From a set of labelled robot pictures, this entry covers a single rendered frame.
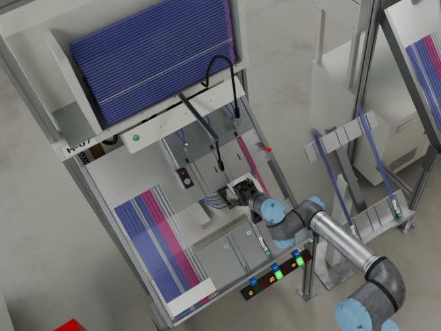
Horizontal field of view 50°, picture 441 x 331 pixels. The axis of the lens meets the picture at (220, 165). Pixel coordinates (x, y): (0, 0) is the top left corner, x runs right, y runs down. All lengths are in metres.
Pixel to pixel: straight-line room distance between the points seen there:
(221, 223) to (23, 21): 1.21
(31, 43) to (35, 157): 2.13
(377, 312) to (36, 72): 1.28
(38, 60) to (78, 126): 0.25
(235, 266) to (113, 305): 1.08
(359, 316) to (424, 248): 1.55
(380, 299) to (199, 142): 0.85
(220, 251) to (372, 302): 0.71
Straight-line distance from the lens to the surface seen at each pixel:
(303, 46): 3.97
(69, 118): 1.72
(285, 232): 1.64
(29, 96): 1.56
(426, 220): 3.04
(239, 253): 1.95
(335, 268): 2.78
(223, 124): 1.82
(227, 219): 2.22
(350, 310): 1.44
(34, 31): 1.59
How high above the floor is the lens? 2.54
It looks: 53 degrees down
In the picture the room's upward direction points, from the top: 11 degrees counter-clockwise
